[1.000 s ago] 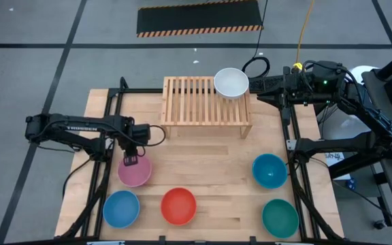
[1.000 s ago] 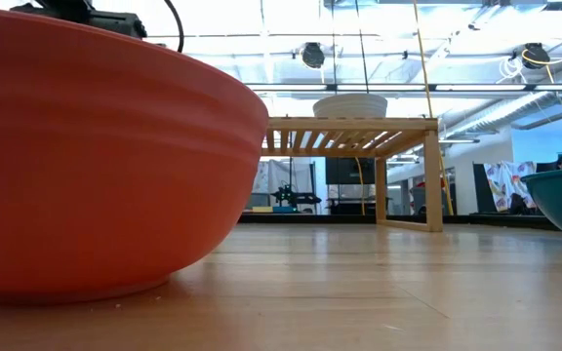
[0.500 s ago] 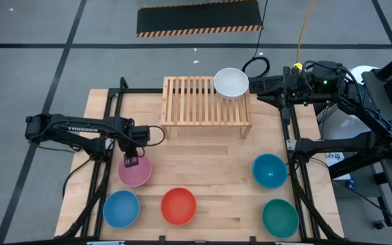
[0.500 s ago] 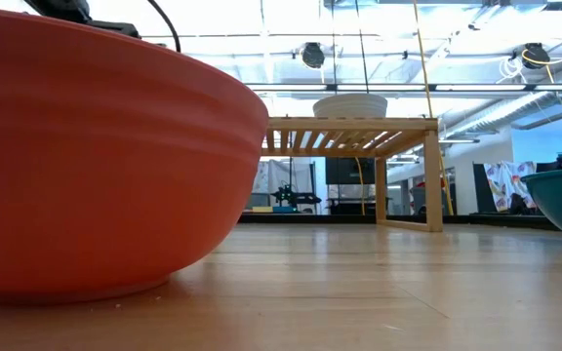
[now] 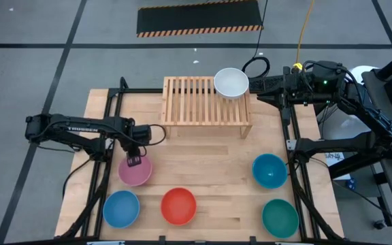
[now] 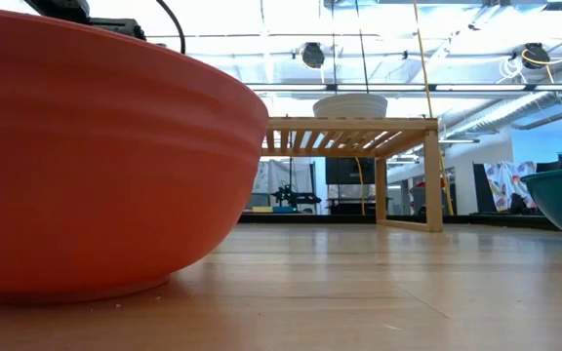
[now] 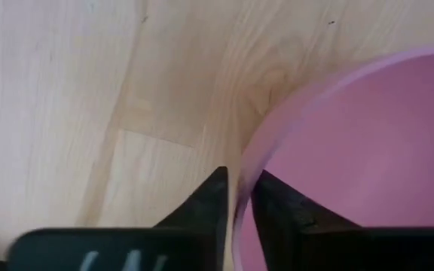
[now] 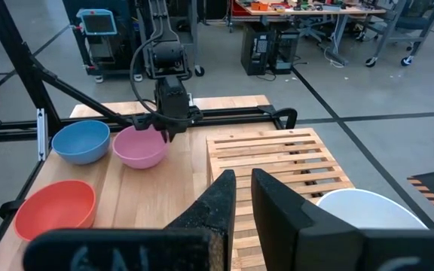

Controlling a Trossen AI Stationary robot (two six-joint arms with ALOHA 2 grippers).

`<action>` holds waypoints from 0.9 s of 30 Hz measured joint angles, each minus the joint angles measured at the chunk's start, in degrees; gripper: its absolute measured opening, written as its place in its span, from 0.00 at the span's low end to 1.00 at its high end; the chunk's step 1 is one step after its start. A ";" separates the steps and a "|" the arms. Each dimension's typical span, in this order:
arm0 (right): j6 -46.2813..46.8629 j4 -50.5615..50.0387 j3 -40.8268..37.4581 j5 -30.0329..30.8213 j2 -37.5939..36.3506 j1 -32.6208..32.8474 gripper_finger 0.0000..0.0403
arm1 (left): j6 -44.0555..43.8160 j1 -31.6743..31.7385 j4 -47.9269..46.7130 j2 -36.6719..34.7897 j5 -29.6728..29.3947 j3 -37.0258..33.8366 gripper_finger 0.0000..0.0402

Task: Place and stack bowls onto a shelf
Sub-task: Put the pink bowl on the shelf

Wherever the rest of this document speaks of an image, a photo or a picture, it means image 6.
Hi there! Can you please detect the white bowl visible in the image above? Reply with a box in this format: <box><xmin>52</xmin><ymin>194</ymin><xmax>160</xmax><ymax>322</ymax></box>
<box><xmin>312</xmin><ymin>93</ymin><xmax>388</xmax><ymax>119</ymax></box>

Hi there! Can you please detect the orange-red bowl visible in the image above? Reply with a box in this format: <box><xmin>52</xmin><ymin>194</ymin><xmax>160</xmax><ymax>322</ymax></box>
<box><xmin>0</xmin><ymin>5</ymin><xmax>270</xmax><ymax>306</ymax></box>

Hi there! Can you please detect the wooden slatted shelf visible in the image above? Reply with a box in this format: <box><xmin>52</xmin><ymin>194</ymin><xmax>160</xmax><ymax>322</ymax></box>
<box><xmin>260</xmin><ymin>116</ymin><xmax>444</xmax><ymax>233</ymax></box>

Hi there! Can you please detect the white curtain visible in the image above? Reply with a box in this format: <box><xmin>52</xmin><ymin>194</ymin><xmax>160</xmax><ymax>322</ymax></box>
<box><xmin>253</xmin><ymin>159</ymin><xmax>315</xmax><ymax>196</ymax></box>

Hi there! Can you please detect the black monitor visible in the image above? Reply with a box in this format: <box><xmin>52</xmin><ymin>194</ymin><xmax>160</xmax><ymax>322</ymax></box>
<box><xmin>325</xmin><ymin>156</ymin><xmax>377</xmax><ymax>186</ymax></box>

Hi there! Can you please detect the floral patterned cloth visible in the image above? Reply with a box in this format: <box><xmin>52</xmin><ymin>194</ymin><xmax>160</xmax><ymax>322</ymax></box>
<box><xmin>483</xmin><ymin>161</ymin><xmax>540</xmax><ymax>213</ymax></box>

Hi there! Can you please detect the black hanging cable reel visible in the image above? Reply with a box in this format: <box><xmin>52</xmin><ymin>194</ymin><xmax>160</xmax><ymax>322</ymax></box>
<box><xmin>521</xmin><ymin>42</ymin><xmax>551</xmax><ymax>70</ymax></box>
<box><xmin>301</xmin><ymin>41</ymin><xmax>326</xmax><ymax>70</ymax></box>

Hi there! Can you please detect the black hanging cable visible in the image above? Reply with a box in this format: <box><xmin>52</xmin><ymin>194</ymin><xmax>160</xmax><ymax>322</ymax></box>
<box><xmin>353</xmin><ymin>0</ymin><xmax>371</xmax><ymax>95</ymax></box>

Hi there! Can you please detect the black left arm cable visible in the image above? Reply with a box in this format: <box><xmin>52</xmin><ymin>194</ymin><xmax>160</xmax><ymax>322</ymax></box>
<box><xmin>155</xmin><ymin>0</ymin><xmax>187</xmax><ymax>55</ymax></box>

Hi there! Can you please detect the yellow hanging cable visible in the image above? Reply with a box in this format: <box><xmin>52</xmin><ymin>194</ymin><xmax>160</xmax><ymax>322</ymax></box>
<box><xmin>411</xmin><ymin>0</ymin><xmax>456</xmax><ymax>216</ymax></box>

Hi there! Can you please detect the black table back rail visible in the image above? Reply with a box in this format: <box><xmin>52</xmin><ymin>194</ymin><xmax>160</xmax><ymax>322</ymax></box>
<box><xmin>238</xmin><ymin>213</ymin><xmax>562</xmax><ymax>232</ymax></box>

